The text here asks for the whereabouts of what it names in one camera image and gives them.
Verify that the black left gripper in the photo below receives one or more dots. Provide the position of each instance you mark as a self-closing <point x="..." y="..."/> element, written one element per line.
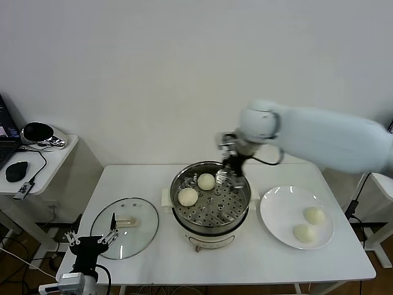
<point x="86" y="246"/>

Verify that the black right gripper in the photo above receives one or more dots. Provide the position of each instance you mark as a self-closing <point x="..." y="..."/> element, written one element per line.
<point x="235" y="163"/>

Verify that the white steamed baozi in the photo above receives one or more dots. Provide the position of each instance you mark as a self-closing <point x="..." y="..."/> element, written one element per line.
<point x="313" y="215"/>
<point x="188" y="196"/>
<point x="305" y="233"/>
<point x="206" y="181"/>

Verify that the round glass pot lid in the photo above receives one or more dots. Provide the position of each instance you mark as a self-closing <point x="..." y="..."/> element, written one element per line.
<point x="144" y="215"/>

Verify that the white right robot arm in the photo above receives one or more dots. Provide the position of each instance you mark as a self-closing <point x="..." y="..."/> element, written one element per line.
<point x="322" y="138"/>

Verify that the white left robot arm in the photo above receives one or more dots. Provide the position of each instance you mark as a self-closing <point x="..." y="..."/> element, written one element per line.
<point x="90" y="284"/>

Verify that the perforated steel steamer basket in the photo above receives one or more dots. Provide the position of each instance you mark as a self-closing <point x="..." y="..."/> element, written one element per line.
<point x="215" y="215"/>

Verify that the dark round floor object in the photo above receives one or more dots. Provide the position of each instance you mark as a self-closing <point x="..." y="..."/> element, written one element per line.
<point x="54" y="262"/>

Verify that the round white plate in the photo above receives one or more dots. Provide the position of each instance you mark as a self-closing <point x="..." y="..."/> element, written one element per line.
<point x="276" y="202"/>

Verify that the cream electric cooker base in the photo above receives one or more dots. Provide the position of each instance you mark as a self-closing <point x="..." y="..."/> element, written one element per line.
<point x="208" y="241"/>

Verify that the grey usb hub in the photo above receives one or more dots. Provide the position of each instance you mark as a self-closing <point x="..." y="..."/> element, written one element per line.
<point x="22" y="190"/>

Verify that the black computer mouse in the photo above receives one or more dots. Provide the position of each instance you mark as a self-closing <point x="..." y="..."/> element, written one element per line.
<point x="17" y="171"/>

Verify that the chrome and black headset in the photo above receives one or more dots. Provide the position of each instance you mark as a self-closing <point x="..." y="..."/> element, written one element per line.
<point x="37" y="132"/>

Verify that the black power adapter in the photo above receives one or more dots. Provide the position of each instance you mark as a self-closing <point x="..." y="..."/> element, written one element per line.
<point x="351" y="209"/>

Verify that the black open laptop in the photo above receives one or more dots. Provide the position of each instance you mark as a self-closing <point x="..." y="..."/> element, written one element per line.
<point x="391" y="127"/>
<point x="4" y="135"/>

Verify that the white wall socket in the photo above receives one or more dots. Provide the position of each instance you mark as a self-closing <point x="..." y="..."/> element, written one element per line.
<point x="52" y="205"/>

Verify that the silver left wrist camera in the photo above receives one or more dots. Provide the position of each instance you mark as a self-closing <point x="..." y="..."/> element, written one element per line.
<point x="70" y="281"/>

